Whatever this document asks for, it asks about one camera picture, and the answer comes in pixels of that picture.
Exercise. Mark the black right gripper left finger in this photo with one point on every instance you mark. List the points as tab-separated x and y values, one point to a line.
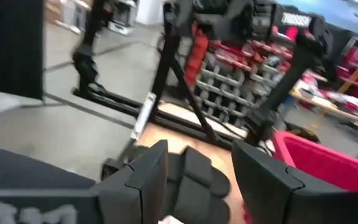
135	193

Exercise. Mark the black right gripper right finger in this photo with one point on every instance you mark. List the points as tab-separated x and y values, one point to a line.
266	193

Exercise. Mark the black foam slide sandal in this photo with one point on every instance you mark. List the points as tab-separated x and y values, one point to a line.
194	186

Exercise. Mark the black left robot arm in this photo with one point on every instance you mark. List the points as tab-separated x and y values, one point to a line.
303	56

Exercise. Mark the red plastic bin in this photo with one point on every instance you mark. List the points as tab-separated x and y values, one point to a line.
322	165

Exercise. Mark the cluttered wooden table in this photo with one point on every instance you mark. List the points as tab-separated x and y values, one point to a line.
337	110

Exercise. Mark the shelf of grey bins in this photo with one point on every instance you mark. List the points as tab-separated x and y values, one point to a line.
228	81

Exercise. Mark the black tripod stand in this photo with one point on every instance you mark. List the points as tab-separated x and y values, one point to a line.
85	65

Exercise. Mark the white cabinet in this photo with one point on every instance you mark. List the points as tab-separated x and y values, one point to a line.
149	12

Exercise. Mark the black upright panel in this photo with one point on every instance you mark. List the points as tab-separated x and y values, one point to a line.
11	46

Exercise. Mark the silver frame bracket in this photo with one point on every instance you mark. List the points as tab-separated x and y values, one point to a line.
145	115

